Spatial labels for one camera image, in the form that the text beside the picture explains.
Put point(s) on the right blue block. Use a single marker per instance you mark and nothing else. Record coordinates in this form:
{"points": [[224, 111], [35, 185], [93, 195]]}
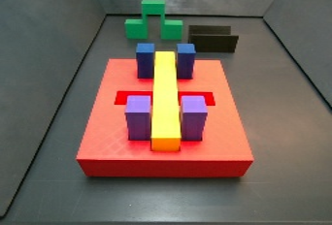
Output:
{"points": [[185, 61]]}

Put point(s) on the red board base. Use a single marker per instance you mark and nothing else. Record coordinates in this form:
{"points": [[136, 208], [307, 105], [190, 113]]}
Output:
{"points": [[109, 155]]}

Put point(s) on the purple block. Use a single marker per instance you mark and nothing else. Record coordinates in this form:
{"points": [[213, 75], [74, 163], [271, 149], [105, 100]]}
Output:
{"points": [[193, 117], [138, 117]]}

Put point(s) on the green arch-shaped object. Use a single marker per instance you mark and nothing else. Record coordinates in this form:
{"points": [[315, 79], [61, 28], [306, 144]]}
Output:
{"points": [[172, 28]]}

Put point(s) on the black U-shaped holder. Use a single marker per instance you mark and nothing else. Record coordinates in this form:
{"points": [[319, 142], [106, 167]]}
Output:
{"points": [[212, 38]]}

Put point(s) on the right purple block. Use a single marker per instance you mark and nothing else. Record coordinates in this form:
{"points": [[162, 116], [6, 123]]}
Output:
{"points": [[193, 117]]}

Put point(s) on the blue block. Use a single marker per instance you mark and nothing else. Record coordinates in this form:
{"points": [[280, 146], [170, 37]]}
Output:
{"points": [[185, 61], [145, 60]]}

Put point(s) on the yellow long bar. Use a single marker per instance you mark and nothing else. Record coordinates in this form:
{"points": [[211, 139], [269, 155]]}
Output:
{"points": [[165, 113]]}

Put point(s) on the left purple block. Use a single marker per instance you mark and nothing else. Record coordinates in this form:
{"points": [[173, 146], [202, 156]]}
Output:
{"points": [[138, 117]]}

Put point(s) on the left blue block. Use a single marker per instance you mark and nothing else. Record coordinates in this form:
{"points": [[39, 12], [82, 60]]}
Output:
{"points": [[145, 60]]}

